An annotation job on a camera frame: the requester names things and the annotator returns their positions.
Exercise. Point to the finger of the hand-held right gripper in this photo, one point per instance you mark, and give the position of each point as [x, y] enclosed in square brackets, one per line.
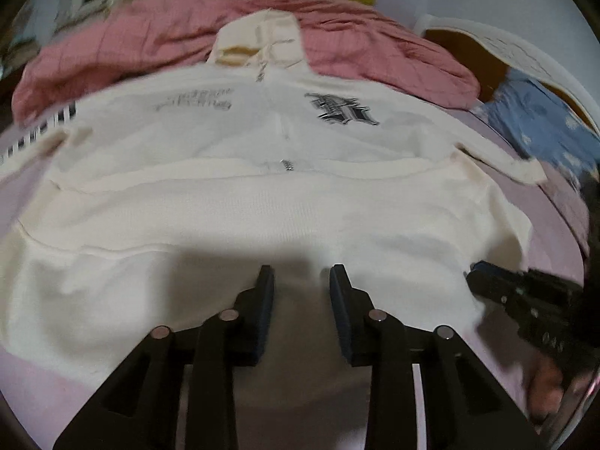
[497, 281]

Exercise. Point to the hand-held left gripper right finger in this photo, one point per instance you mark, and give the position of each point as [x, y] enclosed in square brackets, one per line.
[338, 309]

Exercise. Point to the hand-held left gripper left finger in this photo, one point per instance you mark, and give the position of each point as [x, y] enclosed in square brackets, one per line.
[265, 309]

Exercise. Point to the cream zip-up hooded jacket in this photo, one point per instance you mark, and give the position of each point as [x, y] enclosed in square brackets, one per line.
[281, 211]

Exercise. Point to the person's right hand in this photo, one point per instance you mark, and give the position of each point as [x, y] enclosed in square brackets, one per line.
[546, 389]

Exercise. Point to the dusty pink pillow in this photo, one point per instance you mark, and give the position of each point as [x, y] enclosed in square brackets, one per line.
[565, 206]

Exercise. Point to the blue floral pillow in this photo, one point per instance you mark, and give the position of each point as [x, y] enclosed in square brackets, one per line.
[534, 117]

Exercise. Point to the white wooden bed headboard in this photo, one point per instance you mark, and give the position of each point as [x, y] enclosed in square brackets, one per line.
[511, 42]

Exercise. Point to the pink quilt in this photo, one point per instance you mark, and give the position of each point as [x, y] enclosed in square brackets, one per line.
[140, 42]

